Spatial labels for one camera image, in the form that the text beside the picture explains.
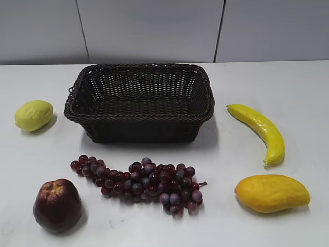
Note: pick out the yellow banana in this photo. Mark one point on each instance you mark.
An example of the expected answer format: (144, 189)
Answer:
(264, 128)

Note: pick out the black wicker basket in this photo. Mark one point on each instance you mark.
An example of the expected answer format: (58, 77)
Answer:
(141, 103)

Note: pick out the purple grape bunch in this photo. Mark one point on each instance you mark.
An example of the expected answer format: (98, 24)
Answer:
(172, 186)

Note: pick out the orange-yellow mango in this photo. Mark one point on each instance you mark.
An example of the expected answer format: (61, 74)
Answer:
(270, 193)

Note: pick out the yellow-green lemon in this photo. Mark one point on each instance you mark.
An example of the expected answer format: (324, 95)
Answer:
(33, 115)

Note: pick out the dark red apple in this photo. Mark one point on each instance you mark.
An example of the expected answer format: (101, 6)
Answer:
(58, 206)

